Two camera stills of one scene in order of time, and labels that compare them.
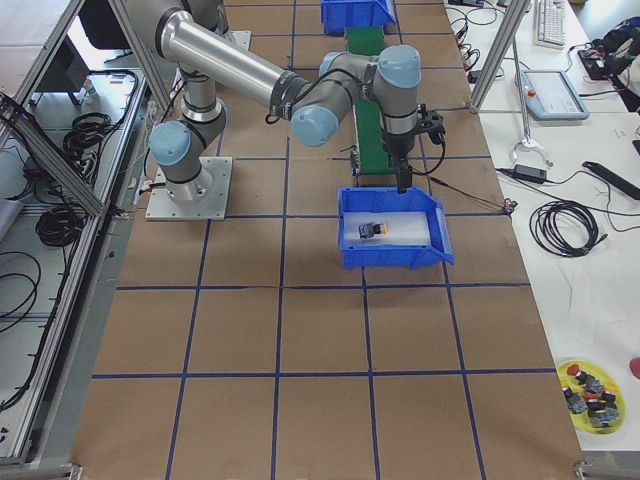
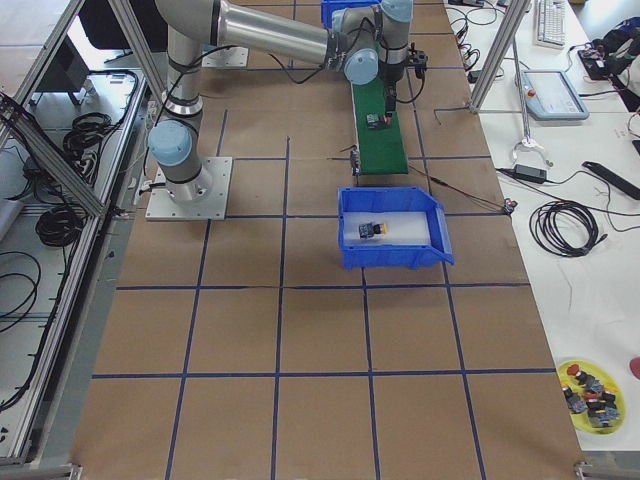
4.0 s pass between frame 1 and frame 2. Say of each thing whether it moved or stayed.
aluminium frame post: stayed
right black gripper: moved
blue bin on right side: stayed
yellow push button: stayed
